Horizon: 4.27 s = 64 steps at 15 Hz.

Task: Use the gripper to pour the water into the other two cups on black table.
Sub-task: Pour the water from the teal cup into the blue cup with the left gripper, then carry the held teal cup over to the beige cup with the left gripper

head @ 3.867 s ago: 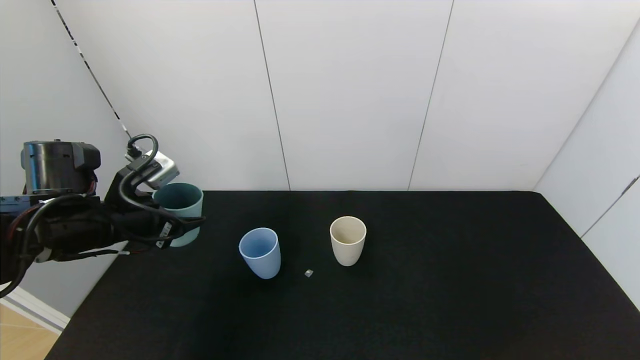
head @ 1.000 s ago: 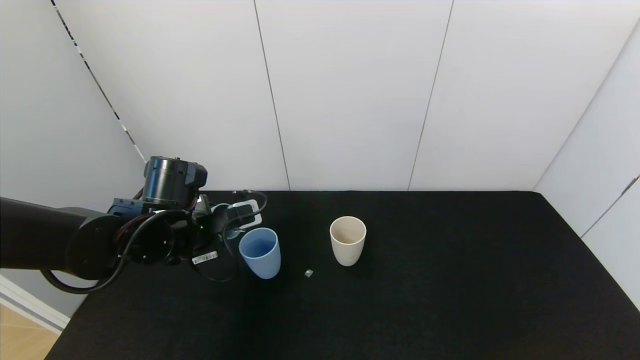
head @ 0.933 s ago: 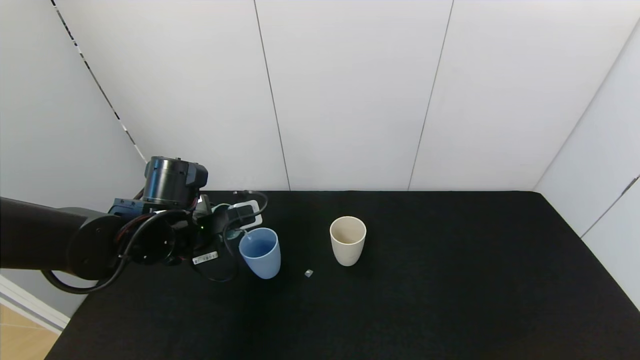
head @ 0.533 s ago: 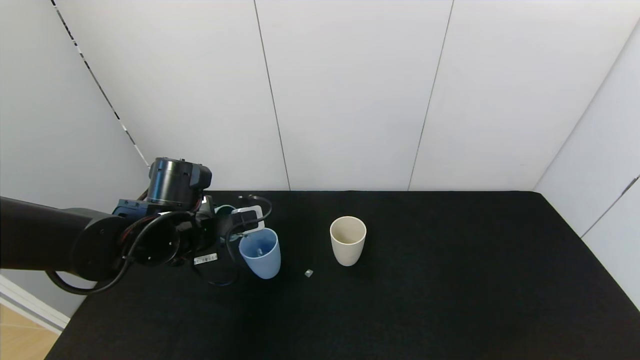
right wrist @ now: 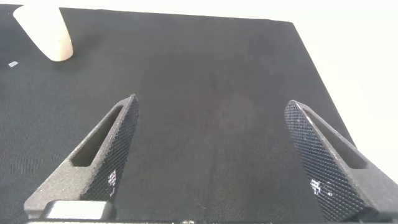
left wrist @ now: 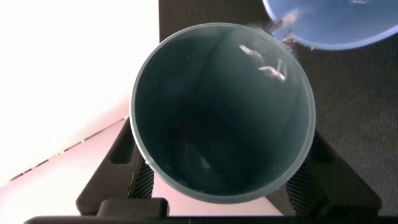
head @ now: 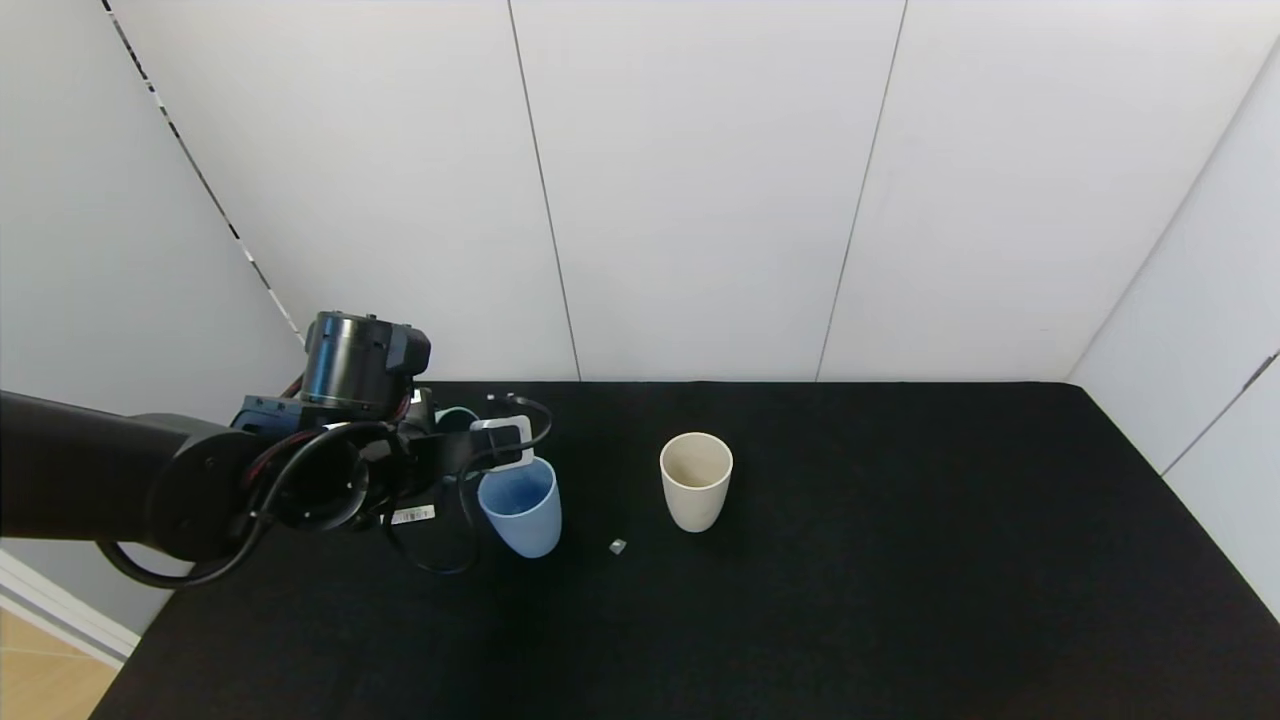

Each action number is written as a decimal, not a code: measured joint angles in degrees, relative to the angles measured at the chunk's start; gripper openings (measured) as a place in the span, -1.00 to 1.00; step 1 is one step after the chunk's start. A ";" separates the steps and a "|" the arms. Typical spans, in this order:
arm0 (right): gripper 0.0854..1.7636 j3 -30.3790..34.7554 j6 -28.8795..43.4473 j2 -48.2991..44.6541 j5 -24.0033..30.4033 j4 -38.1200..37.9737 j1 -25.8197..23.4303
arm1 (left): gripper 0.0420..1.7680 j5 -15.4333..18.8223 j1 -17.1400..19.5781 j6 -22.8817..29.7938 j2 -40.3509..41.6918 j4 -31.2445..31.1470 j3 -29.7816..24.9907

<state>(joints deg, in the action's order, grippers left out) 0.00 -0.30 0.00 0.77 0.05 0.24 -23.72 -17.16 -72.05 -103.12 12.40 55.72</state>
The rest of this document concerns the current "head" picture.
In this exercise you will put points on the grey wall panel latch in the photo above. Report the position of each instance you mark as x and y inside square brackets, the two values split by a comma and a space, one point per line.
[1256, 372]

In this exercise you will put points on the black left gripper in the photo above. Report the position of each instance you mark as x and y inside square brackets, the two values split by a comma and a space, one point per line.
[414, 513]

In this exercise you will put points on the teal plastic cup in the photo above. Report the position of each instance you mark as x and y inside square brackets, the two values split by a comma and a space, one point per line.
[458, 416]

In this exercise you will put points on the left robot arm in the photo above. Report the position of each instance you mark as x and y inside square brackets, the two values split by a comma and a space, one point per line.
[90, 465]

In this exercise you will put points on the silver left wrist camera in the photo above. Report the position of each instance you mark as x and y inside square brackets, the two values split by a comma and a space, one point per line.
[505, 445]

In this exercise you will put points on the white baseboard strip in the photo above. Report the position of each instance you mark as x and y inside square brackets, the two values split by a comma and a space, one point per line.
[70, 625]

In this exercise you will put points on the beige plastic cup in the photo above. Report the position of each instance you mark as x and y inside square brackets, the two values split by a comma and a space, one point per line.
[695, 505]

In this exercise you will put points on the light blue plastic cup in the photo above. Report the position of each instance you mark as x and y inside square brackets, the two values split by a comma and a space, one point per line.
[525, 520]

